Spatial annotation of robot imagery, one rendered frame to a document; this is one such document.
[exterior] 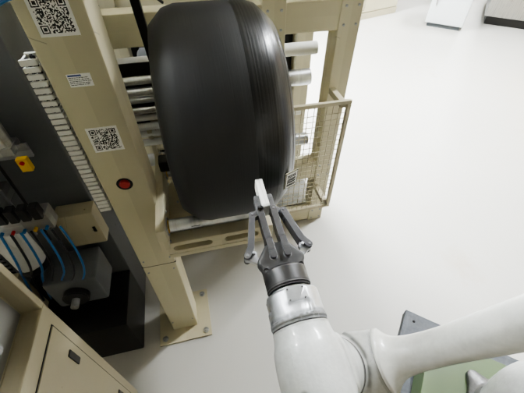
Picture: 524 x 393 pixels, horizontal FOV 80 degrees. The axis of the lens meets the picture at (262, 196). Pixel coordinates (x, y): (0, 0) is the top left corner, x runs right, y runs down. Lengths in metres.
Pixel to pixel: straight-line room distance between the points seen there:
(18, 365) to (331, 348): 0.75
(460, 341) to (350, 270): 1.55
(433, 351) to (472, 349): 0.06
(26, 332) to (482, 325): 0.97
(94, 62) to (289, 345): 0.69
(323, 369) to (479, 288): 1.90
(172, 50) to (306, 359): 0.62
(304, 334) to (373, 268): 1.65
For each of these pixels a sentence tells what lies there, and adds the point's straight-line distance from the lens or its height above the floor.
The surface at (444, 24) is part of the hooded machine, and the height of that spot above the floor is 0.06.
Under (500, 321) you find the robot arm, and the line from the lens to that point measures 0.50.
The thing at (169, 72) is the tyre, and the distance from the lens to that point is 0.72.
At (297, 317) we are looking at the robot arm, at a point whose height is 1.25.
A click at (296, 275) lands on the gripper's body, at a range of 0.52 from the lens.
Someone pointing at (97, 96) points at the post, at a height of 1.34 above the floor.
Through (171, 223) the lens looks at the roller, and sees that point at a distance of 1.05.
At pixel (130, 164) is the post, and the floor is 1.13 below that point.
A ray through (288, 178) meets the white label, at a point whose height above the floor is 1.17.
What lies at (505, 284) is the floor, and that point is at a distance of 2.42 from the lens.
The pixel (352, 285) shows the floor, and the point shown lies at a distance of 2.01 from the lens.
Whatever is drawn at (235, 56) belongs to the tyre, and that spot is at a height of 1.43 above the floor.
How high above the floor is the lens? 1.70
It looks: 45 degrees down
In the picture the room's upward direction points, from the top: straight up
